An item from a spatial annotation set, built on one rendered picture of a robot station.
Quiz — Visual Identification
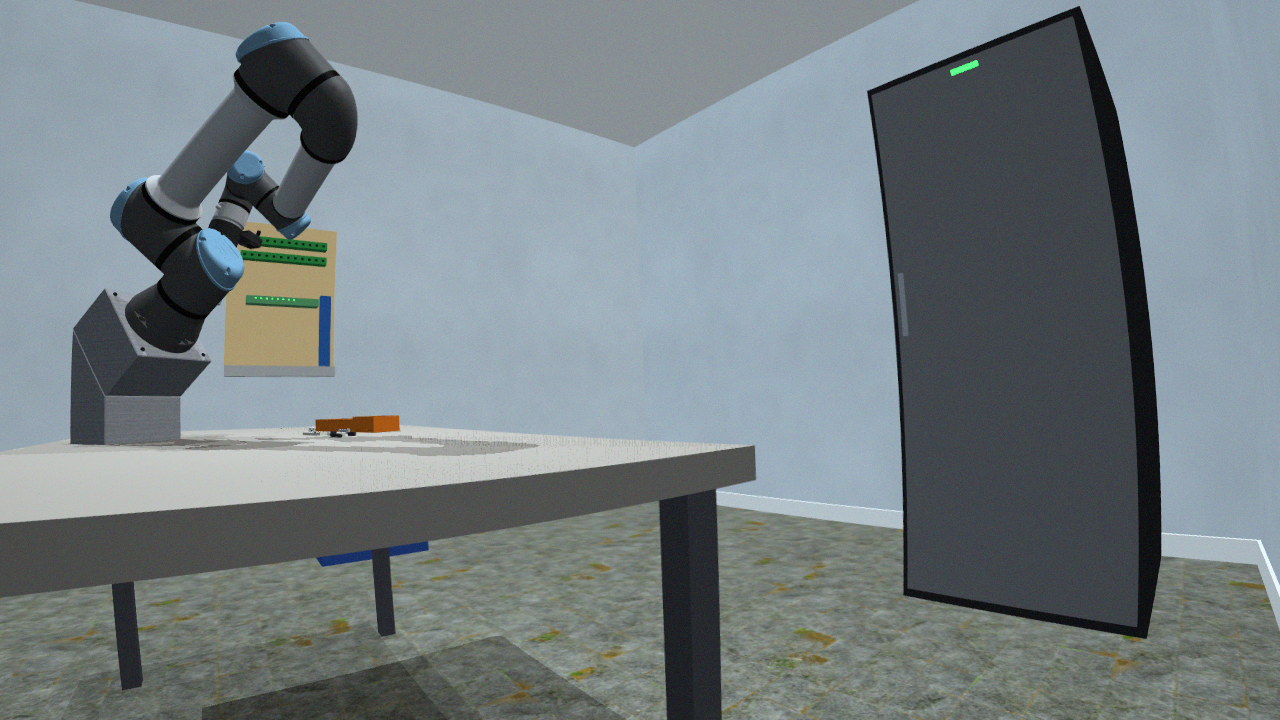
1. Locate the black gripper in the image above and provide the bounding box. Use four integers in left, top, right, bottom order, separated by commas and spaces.
207, 202, 262, 249

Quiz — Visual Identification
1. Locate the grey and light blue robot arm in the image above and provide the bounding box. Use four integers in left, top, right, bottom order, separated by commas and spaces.
110, 22, 358, 354

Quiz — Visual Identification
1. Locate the orange rack of labelled bins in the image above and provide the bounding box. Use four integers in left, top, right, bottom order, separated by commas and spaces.
315, 415, 401, 433

